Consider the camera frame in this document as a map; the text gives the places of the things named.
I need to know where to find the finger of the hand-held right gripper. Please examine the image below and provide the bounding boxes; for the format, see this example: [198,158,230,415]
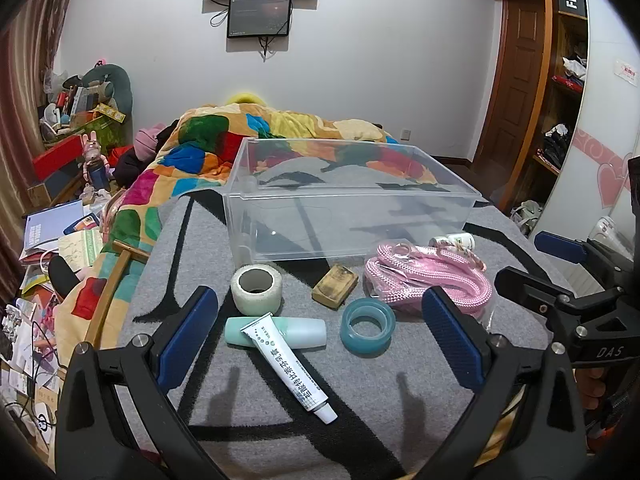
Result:
[494,266,627,345]
[534,232,632,286]

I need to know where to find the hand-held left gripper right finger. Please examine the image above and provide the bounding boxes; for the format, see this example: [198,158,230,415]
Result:
[421,286,589,480]

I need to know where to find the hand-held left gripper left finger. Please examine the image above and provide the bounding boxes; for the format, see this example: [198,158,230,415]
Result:
[54,286,231,480]

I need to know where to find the pink braided rope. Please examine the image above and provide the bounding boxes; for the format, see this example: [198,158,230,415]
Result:
[364,241,497,321]

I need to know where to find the white fabric tape roll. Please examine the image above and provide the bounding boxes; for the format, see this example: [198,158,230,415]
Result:
[231,263,284,317]

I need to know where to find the blue transparent tape roll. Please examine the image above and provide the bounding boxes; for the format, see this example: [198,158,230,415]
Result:
[341,297,396,358]

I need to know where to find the white ointment tube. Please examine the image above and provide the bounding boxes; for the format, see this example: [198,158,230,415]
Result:
[240,312,338,423]

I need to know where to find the mint green plastic bottle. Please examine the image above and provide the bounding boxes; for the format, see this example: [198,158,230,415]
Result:
[224,316,328,350]

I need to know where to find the brown rectangular block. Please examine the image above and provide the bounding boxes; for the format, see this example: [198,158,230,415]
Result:
[312,265,359,307]

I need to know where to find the clear plastic storage box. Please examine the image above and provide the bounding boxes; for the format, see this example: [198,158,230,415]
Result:
[222,136,477,267]

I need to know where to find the person's right hand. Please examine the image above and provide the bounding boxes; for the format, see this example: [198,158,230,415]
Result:
[575,367,620,412]

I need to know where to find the white bag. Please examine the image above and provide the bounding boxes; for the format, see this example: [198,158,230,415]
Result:
[509,200,545,235]

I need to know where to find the black clothing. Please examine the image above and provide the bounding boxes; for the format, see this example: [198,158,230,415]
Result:
[542,124,572,165]

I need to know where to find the white wardrobe door pink hearts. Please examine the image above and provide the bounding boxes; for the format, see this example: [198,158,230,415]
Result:
[540,0,640,263]

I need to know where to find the green booklet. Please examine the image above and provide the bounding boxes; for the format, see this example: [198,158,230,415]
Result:
[58,227,104,267]

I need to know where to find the wooden wardrobe shelf unit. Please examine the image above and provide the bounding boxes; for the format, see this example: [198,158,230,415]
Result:
[509,0,592,221]

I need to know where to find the pile of papers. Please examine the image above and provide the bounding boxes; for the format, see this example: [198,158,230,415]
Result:
[0,257,68,461]

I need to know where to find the brown wooden door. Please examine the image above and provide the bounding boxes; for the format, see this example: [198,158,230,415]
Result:
[471,0,547,165]

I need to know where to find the blue notebook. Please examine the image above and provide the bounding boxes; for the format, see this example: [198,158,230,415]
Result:
[21,200,85,258]

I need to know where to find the white cloth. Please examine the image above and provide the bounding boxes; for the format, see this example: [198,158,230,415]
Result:
[562,54,588,82]

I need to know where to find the colourful patchwork quilt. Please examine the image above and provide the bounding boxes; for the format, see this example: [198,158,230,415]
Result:
[52,102,443,348]

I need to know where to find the pink bunny figure bottle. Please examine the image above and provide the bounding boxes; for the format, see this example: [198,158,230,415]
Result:
[81,131,115,192]

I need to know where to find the pink knit hat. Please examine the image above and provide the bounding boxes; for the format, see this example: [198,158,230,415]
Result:
[133,122,169,162]

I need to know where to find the red box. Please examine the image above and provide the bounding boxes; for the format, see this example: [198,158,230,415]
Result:
[32,135,85,182]

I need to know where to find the yellow pillow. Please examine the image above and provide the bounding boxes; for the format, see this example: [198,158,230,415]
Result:
[224,91,272,109]

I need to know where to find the grey plush toy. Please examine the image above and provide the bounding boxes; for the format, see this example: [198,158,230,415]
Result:
[62,62,136,123]

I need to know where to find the brown curtain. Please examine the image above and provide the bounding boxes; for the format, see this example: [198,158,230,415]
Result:
[0,0,77,261]

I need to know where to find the black monitor cable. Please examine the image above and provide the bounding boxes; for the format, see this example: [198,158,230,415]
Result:
[257,35,282,62]

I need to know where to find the small black wall monitor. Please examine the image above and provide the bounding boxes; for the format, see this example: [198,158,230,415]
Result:
[227,0,294,39]

